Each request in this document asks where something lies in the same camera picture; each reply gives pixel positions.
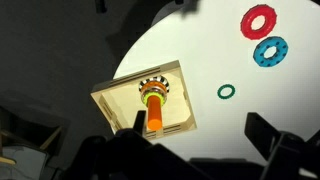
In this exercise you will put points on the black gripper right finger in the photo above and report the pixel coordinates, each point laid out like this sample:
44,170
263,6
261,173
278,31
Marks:
263,133

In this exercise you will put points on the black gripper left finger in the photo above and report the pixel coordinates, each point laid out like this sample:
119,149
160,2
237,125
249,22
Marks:
140,121

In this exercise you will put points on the wooden tray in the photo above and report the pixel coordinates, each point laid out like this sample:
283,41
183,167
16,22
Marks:
173,96

